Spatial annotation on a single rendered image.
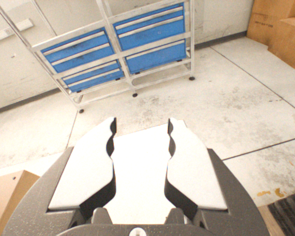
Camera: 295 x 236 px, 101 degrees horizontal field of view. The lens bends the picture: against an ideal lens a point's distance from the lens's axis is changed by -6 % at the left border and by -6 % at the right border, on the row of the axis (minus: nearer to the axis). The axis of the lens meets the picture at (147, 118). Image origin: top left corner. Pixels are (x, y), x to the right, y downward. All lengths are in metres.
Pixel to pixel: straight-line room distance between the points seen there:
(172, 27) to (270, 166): 1.51
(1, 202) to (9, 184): 0.05
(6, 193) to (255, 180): 1.30
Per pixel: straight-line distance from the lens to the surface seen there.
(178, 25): 1.68
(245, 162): 1.27
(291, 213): 0.91
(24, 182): 0.57
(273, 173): 1.31
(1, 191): 0.60
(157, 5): 1.57
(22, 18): 2.78
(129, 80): 1.77
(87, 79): 1.80
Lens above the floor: 1.10
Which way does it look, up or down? 46 degrees down
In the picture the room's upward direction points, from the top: 19 degrees counter-clockwise
